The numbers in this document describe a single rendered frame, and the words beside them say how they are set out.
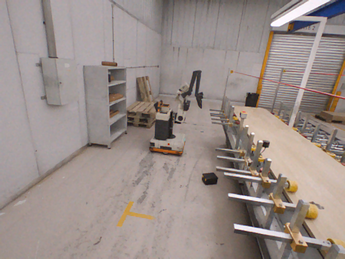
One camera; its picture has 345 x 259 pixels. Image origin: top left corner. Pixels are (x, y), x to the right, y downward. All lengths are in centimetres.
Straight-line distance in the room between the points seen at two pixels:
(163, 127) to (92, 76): 154
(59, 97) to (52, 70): 36
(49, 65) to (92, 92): 102
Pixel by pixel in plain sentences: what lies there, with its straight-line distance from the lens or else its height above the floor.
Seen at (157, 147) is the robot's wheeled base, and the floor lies 15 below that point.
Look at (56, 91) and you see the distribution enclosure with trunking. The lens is 296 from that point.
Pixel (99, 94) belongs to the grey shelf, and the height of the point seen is 108.
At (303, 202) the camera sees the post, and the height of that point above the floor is 115.
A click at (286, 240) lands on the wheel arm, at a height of 95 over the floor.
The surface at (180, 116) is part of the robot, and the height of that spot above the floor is 76.
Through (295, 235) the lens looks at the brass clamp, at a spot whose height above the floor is 97.
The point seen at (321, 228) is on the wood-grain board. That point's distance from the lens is 149.
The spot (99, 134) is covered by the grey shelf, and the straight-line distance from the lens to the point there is 391.
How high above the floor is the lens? 173
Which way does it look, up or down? 20 degrees down
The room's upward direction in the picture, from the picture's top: 5 degrees clockwise
